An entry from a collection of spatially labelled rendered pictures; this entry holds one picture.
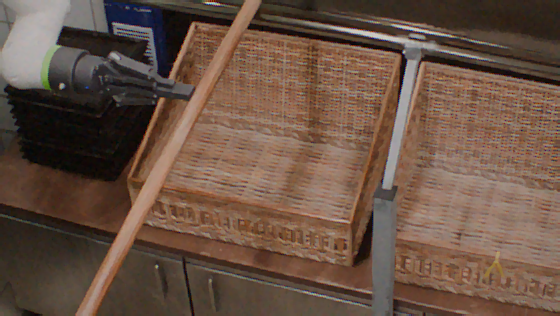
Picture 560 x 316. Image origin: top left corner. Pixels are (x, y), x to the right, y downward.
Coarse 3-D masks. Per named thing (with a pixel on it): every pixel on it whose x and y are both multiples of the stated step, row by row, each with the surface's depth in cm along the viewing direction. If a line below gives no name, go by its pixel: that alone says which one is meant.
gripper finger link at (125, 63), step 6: (120, 54) 213; (108, 60) 212; (114, 60) 212; (120, 60) 213; (126, 60) 213; (132, 60) 213; (120, 66) 212; (126, 66) 212; (132, 66) 212; (138, 66) 212; (144, 66) 212; (150, 66) 213; (132, 72) 212; (138, 72) 211; (144, 72) 211; (156, 72) 213; (150, 78) 211
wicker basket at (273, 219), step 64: (192, 64) 290; (256, 64) 286; (384, 64) 275; (256, 128) 294; (320, 128) 289; (384, 128) 270; (192, 192) 259; (256, 192) 278; (320, 192) 277; (320, 256) 260
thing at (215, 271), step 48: (0, 192) 284; (48, 192) 283; (96, 192) 282; (0, 240) 295; (48, 240) 286; (96, 240) 278; (144, 240) 270; (192, 240) 269; (48, 288) 303; (144, 288) 285; (192, 288) 277; (240, 288) 270; (288, 288) 264; (336, 288) 257; (432, 288) 253
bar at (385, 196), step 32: (128, 0) 242; (160, 0) 240; (192, 0) 238; (320, 32) 230; (352, 32) 228; (384, 32) 226; (416, 64) 226; (480, 64) 221; (512, 64) 218; (544, 64) 217; (384, 192) 225; (384, 224) 229; (384, 256) 236; (384, 288) 243
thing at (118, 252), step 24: (240, 24) 226; (216, 72) 216; (192, 96) 211; (192, 120) 207; (168, 144) 201; (168, 168) 198; (144, 192) 193; (144, 216) 190; (120, 240) 185; (120, 264) 183; (96, 288) 178; (96, 312) 176
